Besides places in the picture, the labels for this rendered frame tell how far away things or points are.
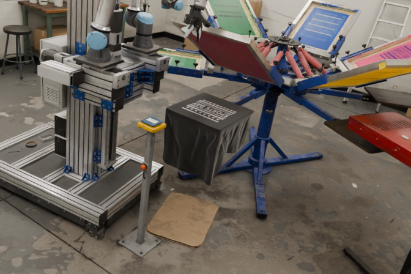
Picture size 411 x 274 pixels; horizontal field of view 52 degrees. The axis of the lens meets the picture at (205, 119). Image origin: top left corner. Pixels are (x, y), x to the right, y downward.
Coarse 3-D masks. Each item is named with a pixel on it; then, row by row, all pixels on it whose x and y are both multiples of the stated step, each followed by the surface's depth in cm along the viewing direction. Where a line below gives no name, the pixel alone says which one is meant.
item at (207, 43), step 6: (192, 30) 268; (192, 36) 282; (204, 36) 269; (210, 36) 263; (198, 42) 291; (204, 42) 284; (210, 42) 277; (216, 42) 271; (204, 48) 301; (210, 48) 293; (216, 48) 286; (222, 48) 279; (210, 54) 311; (216, 54) 303; (222, 54) 295; (216, 60) 320; (222, 60) 311; (228, 60) 303; (228, 66) 322; (234, 66) 313
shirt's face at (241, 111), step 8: (200, 96) 315; (208, 96) 318; (176, 104) 295; (184, 104) 297; (224, 104) 308; (232, 104) 310; (184, 112) 284; (240, 112) 298; (248, 112) 300; (200, 120) 275; (208, 120) 277; (224, 120) 281; (232, 120) 283
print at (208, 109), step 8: (192, 104) 299; (200, 104) 301; (208, 104) 303; (216, 104) 305; (192, 112) 286; (200, 112) 288; (208, 112) 290; (216, 112) 292; (224, 112) 294; (232, 112) 296; (216, 120) 279
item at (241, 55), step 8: (216, 40) 267; (224, 40) 258; (224, 48) 276; (232, 48) 268; (240, 48) 260; (232, 56) 288; (240, 56) 278; (248, 56) 270; (240, 64) 300; (248, 64) 290; (256, 64) 280; (248, 72) 313; (256, 72) 302; (264, 72) 292
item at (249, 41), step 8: (176, 24) 271; (184, 24) 264; (184, 32) 282; (208, 32) 257; (216, 32) 253; (224, 32) 251; (232, 32) 249; (192, 40) 294; (232, 40) 251; (240, 40) 245; (248, 40) 243; (200, 48) 306; (248, 48) 253; (256, 48) 254; (208, 56) 320; (256, 56) 262; (216, 64) 335; (264, 64) 273; (240, 72) 324; (264, 80) 315; (272, 80) 304
